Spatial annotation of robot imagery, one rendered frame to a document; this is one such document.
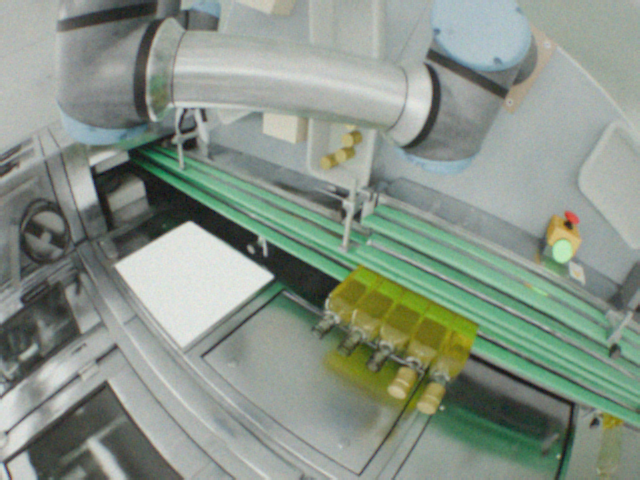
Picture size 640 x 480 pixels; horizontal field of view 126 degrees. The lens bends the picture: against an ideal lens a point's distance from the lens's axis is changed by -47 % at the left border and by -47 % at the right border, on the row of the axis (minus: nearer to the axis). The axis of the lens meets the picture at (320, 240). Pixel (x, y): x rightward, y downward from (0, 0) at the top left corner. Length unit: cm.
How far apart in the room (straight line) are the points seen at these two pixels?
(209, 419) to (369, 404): 32
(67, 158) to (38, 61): 282
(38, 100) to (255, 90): 361
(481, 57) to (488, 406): 69
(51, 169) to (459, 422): 134
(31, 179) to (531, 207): 140
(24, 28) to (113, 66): 363
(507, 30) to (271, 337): 69
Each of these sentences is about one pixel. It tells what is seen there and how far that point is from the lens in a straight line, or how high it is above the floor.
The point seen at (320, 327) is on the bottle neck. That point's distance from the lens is 54.
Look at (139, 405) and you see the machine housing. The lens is 73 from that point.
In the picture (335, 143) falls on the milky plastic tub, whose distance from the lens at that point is 80.
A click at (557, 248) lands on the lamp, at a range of 64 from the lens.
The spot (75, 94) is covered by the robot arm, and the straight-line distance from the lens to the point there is 32.
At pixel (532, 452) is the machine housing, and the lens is 81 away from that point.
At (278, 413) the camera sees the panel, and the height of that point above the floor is 127.
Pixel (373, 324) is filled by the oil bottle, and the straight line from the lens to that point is 54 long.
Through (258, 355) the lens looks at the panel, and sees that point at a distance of 67.
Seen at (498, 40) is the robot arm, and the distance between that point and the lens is 35.
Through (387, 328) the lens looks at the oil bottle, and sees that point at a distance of 54.
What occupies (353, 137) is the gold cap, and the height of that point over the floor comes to 81.
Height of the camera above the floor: 141
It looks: 42 degrees down
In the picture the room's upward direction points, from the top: 128 degrees counter-clockwise
